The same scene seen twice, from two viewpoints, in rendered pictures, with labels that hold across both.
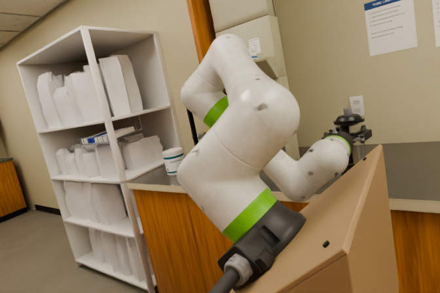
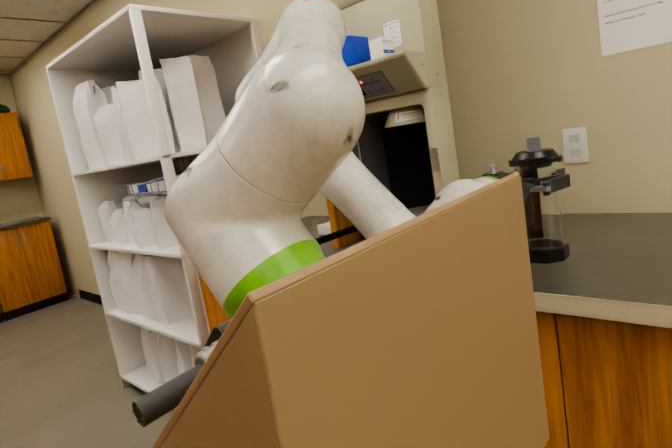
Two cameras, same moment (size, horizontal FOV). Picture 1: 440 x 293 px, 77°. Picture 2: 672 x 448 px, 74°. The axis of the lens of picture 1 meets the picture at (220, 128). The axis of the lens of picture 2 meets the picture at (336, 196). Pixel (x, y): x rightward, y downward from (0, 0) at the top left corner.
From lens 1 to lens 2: 0.19 m
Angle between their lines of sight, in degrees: 6
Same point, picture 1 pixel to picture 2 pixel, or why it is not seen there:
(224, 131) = (226, 132)
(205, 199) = (196, 252)
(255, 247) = not seen: hidden behind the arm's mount
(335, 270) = (244, 338)
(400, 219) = (613, 338)
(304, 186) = not seen: hidden behind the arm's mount
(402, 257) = (615, 407)
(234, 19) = not seen: outside the picture
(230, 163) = (232, 189)
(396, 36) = (650, 19)
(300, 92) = (479, 120)
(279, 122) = (308, 114)
